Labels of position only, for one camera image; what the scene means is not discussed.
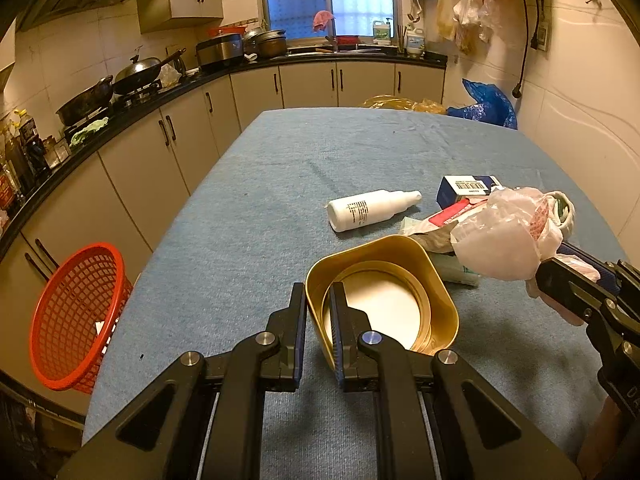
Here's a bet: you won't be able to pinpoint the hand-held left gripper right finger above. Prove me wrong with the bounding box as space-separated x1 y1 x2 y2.
327 281 585 480

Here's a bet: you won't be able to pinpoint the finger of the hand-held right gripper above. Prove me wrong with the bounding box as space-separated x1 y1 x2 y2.
555 243 624 294
535 257 619 329

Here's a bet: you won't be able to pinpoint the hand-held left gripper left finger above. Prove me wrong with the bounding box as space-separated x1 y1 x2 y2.
55 281 308 480

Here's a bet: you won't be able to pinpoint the white plastic bag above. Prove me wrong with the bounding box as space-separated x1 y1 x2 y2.
450 186 601 326

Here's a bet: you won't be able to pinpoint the gold metal tin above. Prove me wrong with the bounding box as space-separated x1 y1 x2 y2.
305 234 460 373

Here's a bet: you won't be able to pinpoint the striped paper bag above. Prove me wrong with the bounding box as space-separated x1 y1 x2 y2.
400 195 501 256

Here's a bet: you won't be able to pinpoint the red plastic basket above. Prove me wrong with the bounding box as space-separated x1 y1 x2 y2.
29 242 135 395

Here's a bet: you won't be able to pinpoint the person's right forearm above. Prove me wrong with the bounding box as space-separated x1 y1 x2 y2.
575 395 640 471

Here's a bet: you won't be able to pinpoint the rolled white green sock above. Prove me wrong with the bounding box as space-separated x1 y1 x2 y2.
542 190 577 233

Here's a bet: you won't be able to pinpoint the white plastic bottle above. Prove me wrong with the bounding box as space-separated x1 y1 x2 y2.
327 189 423 233

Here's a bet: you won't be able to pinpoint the blue white barcode box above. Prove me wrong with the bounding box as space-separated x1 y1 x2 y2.
436 174 502 209

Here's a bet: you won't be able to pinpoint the blue plastic bag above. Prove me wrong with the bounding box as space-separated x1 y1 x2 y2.
446 78 518 130

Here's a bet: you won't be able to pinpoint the cream kitchen counter cabinets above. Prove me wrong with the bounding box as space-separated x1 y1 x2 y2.
0 52 447 411

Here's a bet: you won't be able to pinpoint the yellow plastic bag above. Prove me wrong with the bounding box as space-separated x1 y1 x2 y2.
360 94 447 115

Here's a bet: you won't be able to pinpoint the white plastic jug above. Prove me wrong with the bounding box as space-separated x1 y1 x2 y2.
404 24 427 57

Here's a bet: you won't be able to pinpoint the stacked metal pots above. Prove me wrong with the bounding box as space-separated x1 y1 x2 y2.
242 27 289 58

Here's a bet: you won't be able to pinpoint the green cloth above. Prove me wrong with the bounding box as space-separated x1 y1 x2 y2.
68 116 109 148

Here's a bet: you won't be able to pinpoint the silver rice cooker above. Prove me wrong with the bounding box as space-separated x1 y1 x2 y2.
196 32 244 71

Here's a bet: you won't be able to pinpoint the green label detergent jug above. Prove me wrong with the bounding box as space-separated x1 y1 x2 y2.
371 17 393 45

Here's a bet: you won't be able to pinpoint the wok with metal lid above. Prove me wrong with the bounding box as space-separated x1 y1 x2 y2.
114 46 187 96

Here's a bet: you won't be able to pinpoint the black frying pan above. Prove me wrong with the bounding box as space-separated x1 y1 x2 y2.
55 75 115 127

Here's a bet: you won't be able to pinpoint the row of condiment bottles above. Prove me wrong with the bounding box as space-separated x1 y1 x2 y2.
0 107 71 211

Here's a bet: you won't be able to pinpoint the kitchen window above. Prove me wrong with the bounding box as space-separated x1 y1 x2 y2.
257 0 401 41

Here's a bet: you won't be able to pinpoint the black power cable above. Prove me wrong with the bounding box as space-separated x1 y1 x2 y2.
511 0 546 100

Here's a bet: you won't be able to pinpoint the wall socket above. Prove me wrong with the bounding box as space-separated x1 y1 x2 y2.
530 22 551 52

